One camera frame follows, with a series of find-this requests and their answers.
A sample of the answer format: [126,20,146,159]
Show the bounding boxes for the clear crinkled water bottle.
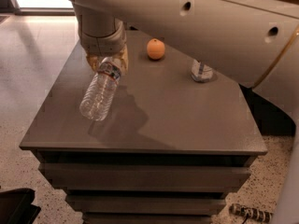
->
[79,57,121,120]

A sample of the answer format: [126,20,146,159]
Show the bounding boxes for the grey drawer cabinet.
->
[21,31,266,224]

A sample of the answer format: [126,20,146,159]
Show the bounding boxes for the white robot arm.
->
[68,0,299,123]

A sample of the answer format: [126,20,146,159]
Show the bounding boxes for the labelled upright water bottle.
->
[192,60,213,83]

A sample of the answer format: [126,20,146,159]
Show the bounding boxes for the orange fruit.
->
[147,38,165,60]

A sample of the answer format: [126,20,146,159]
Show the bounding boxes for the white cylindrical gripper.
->
[78,19,129,76]

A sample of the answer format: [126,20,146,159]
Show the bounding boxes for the striped cable sleeve on floor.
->
[229,203,275,224]

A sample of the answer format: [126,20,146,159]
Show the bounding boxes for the black object at floor corner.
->
[0,188,41,224]

